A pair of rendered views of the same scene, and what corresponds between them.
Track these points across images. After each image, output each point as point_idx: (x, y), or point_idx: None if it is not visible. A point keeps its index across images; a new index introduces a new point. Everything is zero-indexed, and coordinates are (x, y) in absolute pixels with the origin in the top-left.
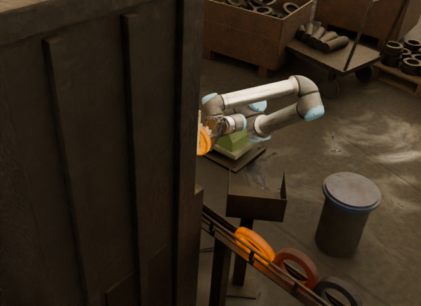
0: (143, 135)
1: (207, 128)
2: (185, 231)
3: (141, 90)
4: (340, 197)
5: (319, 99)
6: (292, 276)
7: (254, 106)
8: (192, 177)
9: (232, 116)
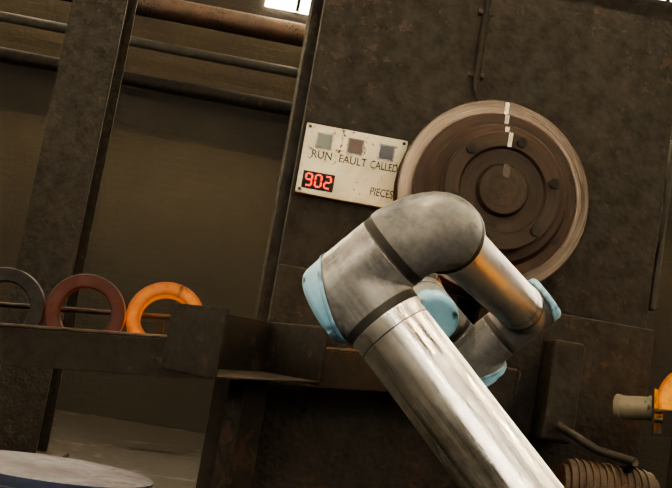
0: (290, 121)
1: None
2: (258, 311)
3: (299, 71)
4: (75, 461)
5: (341, 240)
6: (84, 308)
7: None
8: (284, 226)
9: (428, 281)
